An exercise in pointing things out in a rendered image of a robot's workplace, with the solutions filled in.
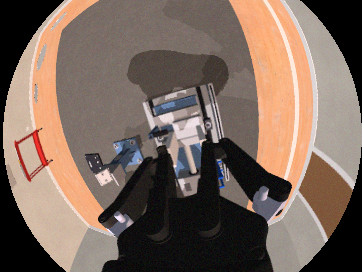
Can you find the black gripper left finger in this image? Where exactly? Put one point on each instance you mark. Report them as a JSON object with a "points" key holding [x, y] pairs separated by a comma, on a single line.
{"points": [[141, 190]]}

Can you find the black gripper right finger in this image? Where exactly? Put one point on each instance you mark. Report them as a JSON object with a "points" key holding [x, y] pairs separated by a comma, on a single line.
{"points": [[267, 192]]}

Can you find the light grey rectangular block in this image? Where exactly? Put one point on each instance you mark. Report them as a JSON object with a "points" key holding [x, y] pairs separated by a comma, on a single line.
{"points": [[186, 127]]}

